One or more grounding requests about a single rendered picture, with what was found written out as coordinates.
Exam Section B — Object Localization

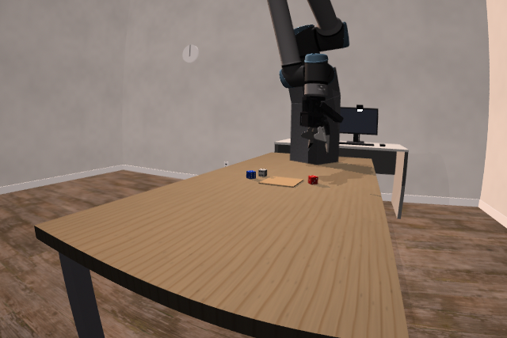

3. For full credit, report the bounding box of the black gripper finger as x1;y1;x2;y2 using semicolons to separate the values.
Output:
314;117;330;153
301;127;318;148

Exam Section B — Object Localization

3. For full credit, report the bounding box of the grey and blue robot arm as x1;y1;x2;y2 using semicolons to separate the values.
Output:
267;0;349;97

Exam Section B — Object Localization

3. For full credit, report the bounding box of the blue die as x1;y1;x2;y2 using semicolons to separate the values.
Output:
246;170;256;179

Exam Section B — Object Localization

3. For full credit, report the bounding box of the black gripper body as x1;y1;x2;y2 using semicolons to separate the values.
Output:
300;96;326;127

